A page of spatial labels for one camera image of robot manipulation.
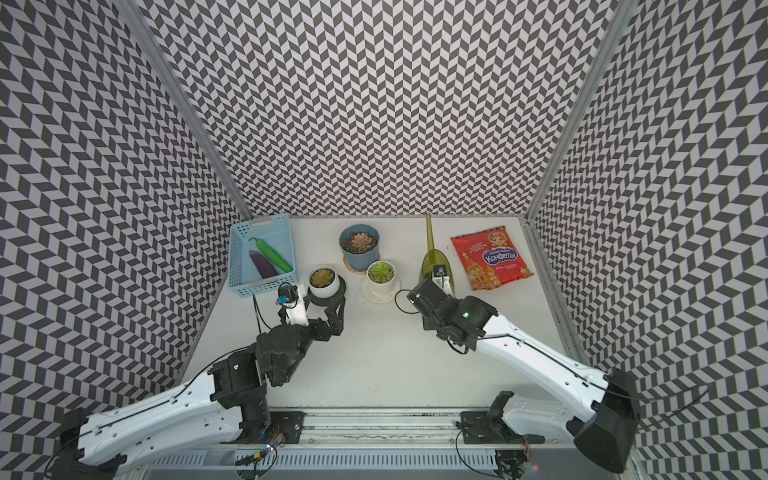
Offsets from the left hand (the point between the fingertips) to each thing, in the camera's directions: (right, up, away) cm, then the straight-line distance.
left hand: (326, 302), depth 71 cm
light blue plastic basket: (-31, +19, +43) cm, 56 cm away
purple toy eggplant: (-30, +6, +33) cm, 45 cm away
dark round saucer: (-5, -4, +22) cm, 23 cm away
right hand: (+28, -4, +5) cm, 29 cm away
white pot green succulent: (+12, +4, +20) cm, 24 cm away
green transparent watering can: (+28, +10, +14) cm, 32 cm away
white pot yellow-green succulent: (-6, +2, +20) cm, 21 cm away
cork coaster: (0, +5, +34) cm, 34 cm away
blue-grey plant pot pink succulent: (+5, +14, +28) cm, 31 cm away
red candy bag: (+49, +9, +29) cm, 57 cm away
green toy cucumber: (-29, +10, +37) cm, 48 cm away
